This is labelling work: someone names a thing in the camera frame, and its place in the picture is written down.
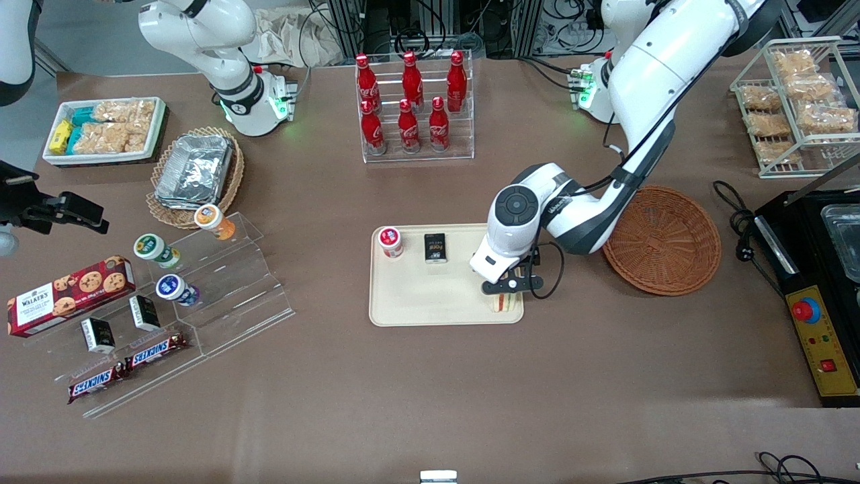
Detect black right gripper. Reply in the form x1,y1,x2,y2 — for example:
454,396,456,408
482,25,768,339
0,160,110,235

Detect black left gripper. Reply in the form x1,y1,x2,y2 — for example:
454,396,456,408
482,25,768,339
480,249,542,306

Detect beige plastic tray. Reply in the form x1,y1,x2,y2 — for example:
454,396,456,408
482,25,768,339
368,223,525,327

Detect white rectangular snack tray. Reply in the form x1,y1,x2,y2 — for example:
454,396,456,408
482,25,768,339
42,97,167,167

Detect light woven wicker basket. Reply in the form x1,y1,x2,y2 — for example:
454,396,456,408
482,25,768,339
146,126,245,231

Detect brown round wicker basket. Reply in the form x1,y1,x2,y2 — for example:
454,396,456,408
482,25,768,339
601,186,722,296

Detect clear bag rice crackers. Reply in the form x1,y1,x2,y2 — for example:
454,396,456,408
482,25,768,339
78,122,150,155
93,99,157,126

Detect yellow snack packet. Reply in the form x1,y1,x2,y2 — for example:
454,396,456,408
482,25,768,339
48,120,73,155

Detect green lid yogurt cup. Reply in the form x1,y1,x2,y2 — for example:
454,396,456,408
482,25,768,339
133,233,181,270

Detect red Walkers cookie box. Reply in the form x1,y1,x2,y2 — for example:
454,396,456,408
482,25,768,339
7,255,136,338

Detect silver foil container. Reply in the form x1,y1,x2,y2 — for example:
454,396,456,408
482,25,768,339
155,134,234,210

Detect blue lid yogurt cup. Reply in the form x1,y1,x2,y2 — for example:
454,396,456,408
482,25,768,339
156,274,200,307

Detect orange lid yogurt cup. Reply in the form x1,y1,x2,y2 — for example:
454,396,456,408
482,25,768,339
194,204,237,241

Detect Snickers chocolate bar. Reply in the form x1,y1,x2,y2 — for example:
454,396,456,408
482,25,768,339
67,362,130,405
124,333,189,372

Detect clear acrylic bottle rack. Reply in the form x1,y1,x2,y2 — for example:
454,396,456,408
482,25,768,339
355,48,475,164

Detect clear acrylic step display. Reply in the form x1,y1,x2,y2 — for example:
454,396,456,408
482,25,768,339
40,212,296,419

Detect red cola bottle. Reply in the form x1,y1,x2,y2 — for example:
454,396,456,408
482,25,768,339
355,54,381,112
429,96,451,153
446,51,468,112
402,51,425,108
361,99,388,156
398,99,422,155

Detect beige crumpled paper bag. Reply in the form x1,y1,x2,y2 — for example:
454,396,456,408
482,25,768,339
241,7,345,68

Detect red emergency stop button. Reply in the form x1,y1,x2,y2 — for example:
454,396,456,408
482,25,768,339
791,296,822,325

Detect clear bag fried snack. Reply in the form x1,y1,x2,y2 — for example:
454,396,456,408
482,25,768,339
771,50,817,79
785,73,839,102
796,102,858,134
754,140,804,166
740,84,783,112
747,112,793,139

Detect black machine base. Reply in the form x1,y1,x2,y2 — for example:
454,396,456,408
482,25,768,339
754,156,860,409

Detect yellow control panel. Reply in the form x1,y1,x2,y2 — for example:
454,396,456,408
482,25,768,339
785,285,860,399

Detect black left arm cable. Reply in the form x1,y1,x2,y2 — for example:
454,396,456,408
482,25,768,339
527,101,679,300

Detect black power cable with plug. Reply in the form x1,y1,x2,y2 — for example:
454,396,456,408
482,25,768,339
712,179,785,298

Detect black equipment frame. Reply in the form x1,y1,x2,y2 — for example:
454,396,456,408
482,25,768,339
326,0,542,60

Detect white wire rack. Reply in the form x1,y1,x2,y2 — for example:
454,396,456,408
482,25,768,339
730,36,860,179

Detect black floor cable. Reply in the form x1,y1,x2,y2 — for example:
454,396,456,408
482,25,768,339
617,452,860,484

